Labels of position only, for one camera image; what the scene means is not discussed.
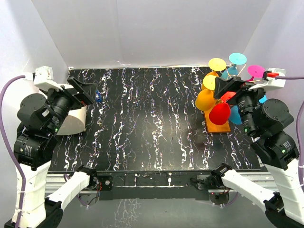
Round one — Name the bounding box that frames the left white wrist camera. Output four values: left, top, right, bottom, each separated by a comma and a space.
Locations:
24, 66, 62, 92

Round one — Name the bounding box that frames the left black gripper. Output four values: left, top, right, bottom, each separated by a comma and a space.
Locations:
42, 76, 98, 134

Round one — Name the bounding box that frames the yellow wine glass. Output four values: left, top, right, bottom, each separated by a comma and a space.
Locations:
206, 57, 227, 77

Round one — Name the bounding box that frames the gold wire glass rack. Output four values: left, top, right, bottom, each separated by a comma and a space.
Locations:
203, 63, 264, 134

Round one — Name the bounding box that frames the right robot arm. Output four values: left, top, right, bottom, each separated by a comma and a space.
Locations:
210, 77, 304, 228

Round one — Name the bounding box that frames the teal wine glass front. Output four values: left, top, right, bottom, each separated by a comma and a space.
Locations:
229, 95, 267, 125

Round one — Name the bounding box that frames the white paper roll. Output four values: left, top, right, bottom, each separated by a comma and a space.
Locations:
57, 106, 87, 136

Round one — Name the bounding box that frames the teal wine glass back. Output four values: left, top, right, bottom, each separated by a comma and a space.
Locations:
221, 53, 247, 80

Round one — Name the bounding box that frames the small blue device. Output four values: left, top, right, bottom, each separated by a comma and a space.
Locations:
95, 90, 103, 103

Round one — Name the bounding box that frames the teal wine glass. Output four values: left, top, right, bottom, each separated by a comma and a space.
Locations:
221, 53, 247, 80
229, 95, 267, 125

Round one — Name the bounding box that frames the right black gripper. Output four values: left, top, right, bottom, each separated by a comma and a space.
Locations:
212, 76, 270, 135

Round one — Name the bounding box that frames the red wine glass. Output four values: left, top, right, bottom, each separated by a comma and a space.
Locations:
209, 92, 236, 125

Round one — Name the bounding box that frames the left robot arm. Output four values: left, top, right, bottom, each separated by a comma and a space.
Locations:
5, 77, 98, 228

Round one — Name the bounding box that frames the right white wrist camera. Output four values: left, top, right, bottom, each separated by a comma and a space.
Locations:
249, 68, 286, 92

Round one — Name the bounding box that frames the orange wine glass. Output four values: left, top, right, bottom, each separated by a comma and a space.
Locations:
195, 74, 218, 111

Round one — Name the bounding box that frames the magenta wine glass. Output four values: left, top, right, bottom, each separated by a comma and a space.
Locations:
246, 65, 266, 82

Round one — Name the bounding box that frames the black front mounting bar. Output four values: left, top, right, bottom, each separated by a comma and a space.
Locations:
97, 171, 211, 200

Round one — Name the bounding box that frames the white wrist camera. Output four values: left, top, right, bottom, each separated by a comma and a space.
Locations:
24, 66, 62, 92
249, 68, 286, 92

